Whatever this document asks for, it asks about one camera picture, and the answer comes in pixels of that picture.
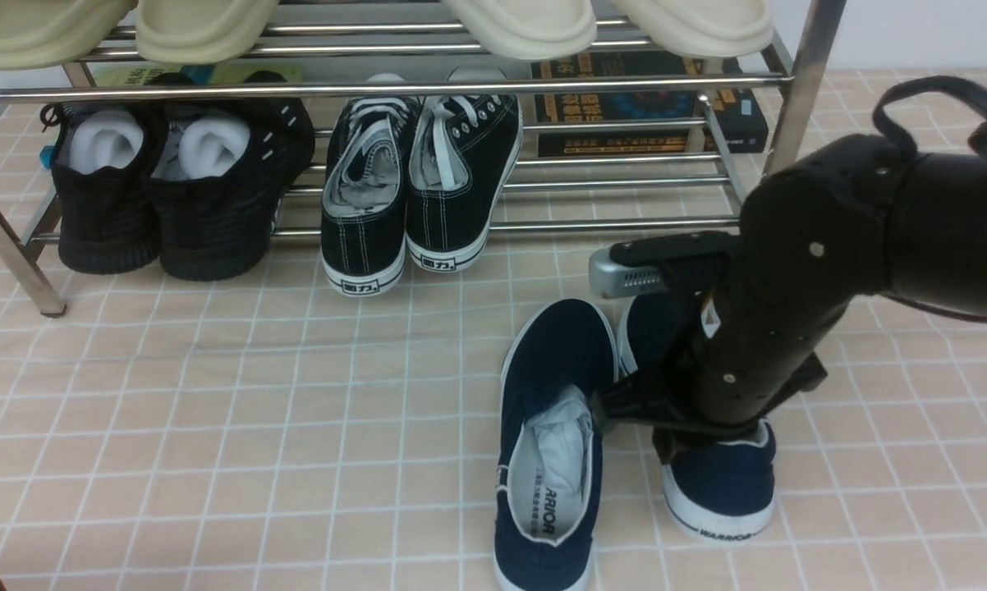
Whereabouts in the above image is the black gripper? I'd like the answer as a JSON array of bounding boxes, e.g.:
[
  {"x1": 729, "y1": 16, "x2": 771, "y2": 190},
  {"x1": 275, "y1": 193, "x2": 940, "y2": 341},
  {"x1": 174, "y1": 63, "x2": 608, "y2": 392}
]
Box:
[{"x1": 591, "y1": 231, "x2": 829, "y2": 442}]

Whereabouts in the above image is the navy slip-on shoe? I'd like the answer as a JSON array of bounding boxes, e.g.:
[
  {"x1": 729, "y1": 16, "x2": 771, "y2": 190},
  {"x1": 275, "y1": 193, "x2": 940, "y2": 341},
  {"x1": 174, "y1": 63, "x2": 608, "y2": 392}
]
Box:
[
  {"x1": 617, "y1": 292, "x2": 778, "y2": 543},
  {"x1": 493, "y1": 298, "x2": 620, "y2": 590}
]

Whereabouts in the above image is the cream slipper far right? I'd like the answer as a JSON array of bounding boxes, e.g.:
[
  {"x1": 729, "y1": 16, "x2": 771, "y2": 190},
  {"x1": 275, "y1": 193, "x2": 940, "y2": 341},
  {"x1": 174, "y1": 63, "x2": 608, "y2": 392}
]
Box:
[{"x1": 613, "y1": 1, "x2": 775, "y2": 59}]

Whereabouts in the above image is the beige slipper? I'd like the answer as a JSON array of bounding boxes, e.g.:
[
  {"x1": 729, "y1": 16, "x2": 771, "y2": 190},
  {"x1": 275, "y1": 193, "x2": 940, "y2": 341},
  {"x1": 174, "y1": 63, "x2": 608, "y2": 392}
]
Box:
[
  {"x1": 135, "y1": 1, "x2": 280, "y2": 65},
  {"x1": 0, "y1": 1, "x2": 137, "y2": 71}
]

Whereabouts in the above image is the stainless steel shoe rack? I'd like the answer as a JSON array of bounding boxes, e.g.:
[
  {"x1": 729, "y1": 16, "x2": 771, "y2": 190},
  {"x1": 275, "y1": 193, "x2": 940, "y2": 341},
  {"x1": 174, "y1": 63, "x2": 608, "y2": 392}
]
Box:
[{"x1": 0, "y1": 1, "x2": 847, "y2": 318}]

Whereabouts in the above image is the beige slipper far left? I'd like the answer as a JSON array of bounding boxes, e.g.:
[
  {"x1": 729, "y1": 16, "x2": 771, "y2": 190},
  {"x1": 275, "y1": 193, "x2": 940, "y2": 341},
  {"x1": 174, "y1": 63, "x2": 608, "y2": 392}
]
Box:
[{"x1": 0, "y1": 1, "x2": 137, "y2": 71}]

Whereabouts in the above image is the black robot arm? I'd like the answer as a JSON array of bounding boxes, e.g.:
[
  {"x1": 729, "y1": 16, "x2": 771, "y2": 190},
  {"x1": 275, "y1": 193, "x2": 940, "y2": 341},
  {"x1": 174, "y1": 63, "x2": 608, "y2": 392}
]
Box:
[{"x1": 590, "y1": 135, "x2": 987, "y2": 442}]

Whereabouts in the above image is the black canvas sneaker right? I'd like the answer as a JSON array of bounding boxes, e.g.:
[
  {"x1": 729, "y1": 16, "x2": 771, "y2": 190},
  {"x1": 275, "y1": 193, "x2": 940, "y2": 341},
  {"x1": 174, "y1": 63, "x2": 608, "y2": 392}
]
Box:
[{"x1": 405, "y1": 94, "x2": 523, "y2": 273}]

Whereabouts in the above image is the black knit sneaker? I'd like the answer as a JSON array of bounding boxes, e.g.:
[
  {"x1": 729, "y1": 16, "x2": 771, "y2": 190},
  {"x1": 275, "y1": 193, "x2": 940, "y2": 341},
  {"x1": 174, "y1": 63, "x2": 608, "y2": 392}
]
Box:
[
  {"x1": 40, "y1": 102, "x2": 160, "y2": 274},
  {"x1": 144, "y1": 97, "x2": 316, "y2": 283}
]

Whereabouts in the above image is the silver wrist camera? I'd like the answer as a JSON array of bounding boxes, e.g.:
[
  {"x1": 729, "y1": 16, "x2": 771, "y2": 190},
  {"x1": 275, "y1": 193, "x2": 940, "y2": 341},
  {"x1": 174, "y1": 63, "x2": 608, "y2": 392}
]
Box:
[{"x1": 588, "y1": 248, "x2": 665, "y2": 300}]

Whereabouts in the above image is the black knit sneaker right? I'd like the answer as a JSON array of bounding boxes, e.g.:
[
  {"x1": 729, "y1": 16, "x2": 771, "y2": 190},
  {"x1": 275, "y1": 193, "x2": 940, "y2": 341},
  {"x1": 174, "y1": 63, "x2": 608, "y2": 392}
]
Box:
[{"x1": 144, "y1": 97, "x2": 316, "y2": 283}]

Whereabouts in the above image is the black canvas sneaker left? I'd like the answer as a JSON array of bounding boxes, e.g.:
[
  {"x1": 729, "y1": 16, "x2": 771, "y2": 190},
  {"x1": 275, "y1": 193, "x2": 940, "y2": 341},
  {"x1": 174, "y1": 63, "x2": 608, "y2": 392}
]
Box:
[{"x1": 320, "y1": 96, "x2": 422, "y2": 298}]

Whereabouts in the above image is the black knit sneaker left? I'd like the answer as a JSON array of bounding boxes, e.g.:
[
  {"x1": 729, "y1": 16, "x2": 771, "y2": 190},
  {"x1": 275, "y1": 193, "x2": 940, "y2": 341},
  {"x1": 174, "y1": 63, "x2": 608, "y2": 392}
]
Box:
[{"x1": 40, "y1": 102, "x2": 160, "y2": 274}]

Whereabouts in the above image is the cream slipper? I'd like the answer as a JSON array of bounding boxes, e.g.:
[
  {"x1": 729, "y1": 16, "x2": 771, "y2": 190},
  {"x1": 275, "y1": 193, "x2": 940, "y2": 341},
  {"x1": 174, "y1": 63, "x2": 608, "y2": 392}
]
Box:
[
  {"x1": 443, "y1": 1, "x2": 598, "y2": 62},
  {"x1": 613, "y1": 1, "x2": 775, "y2": 59}
]

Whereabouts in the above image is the dark book box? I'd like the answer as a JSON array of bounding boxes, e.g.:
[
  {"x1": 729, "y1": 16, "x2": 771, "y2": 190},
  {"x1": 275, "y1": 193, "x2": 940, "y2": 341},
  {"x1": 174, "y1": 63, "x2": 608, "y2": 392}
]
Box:
[{"x1": 530, "y1": 50, "x2": 770, "y2": 158}]

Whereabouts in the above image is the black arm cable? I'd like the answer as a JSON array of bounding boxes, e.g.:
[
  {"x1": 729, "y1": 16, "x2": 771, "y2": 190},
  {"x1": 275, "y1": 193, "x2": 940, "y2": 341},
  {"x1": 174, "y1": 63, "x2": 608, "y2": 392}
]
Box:
[{"x1": 871, "y1": 76, "x2": 987, "y2": 165}]

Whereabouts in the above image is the black canvas sneaker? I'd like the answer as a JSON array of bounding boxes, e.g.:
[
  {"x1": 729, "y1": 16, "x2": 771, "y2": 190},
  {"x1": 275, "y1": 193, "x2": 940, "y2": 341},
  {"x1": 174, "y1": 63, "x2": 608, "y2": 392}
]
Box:
[
  {"x1": 405, "y1": 94, "x2": 523, "y2": 273},
  {"x1": 320, "y1": 96, "x2": 422, "y2": 298}
]

